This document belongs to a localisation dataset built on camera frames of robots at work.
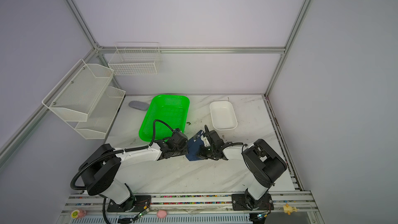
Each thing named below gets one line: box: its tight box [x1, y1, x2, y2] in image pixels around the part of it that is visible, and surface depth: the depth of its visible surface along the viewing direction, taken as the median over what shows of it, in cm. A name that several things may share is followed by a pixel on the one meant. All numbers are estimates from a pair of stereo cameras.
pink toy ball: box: [156, 210, 167, 219], surface depth 71 cm
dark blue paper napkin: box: [185, 129, 207, 162], surface depth 94 cm
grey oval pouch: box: [128, 100, 150, 111], surface depth 114 cm
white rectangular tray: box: [209, 100, 238, 131], surface depth 108 cm
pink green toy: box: [70, 208, 87, 219], surface depth 69 cm
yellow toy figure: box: [282, 203, 300, 216], surface depth 70 cm
